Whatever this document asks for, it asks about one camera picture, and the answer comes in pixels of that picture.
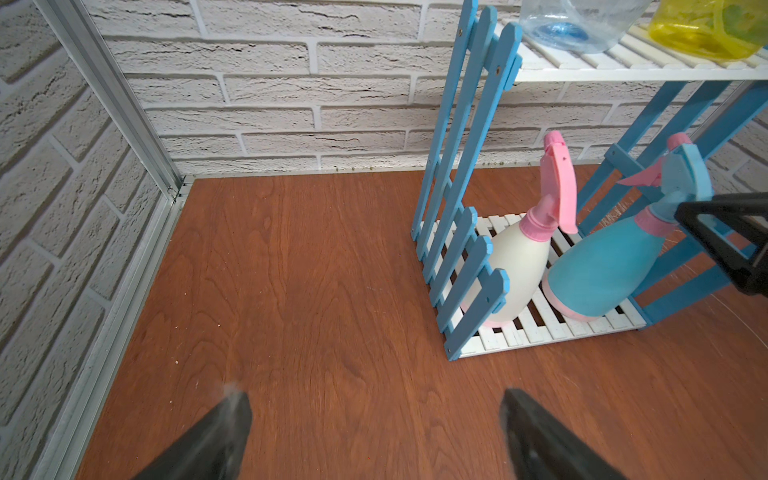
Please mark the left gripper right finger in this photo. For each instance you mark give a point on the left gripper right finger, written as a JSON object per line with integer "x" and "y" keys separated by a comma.
{"x": 541, "y": 447}

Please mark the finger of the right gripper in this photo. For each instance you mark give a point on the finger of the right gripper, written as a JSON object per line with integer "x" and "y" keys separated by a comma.
{"x": 732, "y": 229}

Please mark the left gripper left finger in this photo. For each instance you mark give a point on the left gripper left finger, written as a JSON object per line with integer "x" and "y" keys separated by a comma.
{"x": 213, "y": 448}

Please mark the teal pink spray bottle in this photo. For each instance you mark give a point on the teal pink spray bottle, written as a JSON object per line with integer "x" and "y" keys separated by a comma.
{"x": 604, "y": 268}

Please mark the yellow spray bottle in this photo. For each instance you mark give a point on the yellow spray bottle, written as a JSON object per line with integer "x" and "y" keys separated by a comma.
{"x": 711, "y": 29}

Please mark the white pink spray bottle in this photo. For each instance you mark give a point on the white pink spray bottle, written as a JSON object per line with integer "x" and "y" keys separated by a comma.
{"x": 522, "y": 249}

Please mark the clear spray bottle blue cap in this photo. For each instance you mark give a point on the clear spray bottle blue cap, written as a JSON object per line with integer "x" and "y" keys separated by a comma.
{"x": 589, "y": 26}

